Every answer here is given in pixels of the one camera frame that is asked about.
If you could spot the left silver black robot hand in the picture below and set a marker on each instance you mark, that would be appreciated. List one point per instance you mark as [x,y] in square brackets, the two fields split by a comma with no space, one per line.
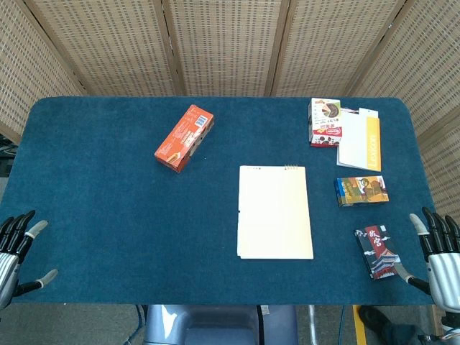
[9,258]

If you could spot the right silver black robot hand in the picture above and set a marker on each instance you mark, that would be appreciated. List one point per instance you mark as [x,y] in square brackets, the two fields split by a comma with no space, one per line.
[443,273]

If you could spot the white spiral notepad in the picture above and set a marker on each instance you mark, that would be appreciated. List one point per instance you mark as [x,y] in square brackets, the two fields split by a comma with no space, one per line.
[275,215]

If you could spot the black red palace print box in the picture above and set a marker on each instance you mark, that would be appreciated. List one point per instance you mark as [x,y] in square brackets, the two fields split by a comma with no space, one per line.
[379,251]

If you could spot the dark equipment behind screen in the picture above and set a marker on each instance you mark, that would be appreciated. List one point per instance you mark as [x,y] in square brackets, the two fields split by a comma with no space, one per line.
[5,154]

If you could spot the blue orange illustrated box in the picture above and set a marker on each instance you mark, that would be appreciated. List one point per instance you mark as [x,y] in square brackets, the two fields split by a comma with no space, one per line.
[361,190]

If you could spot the blue table cloth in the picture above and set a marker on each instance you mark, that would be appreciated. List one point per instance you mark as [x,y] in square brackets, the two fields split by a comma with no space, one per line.
[125,215]

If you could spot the metal table leg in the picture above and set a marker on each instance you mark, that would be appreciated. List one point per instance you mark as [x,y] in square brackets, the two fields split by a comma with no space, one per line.
[312,327]

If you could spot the white yellow booklet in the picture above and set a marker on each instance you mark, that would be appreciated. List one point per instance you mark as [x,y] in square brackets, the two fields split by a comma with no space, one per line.
[355,143]

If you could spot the white red chocolate snack box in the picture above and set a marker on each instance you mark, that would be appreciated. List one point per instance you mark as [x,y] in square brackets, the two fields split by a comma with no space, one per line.
[325,122]

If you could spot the blue grey robot torso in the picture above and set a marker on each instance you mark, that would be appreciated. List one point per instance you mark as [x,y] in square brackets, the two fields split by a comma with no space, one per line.
[201,327]

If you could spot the orange biscuit box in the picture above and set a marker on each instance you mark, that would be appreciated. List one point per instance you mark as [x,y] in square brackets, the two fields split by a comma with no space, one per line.
[183,138]

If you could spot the woven wooden folding screen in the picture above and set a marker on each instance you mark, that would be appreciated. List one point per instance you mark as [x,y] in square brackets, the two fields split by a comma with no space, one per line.
[230,46]

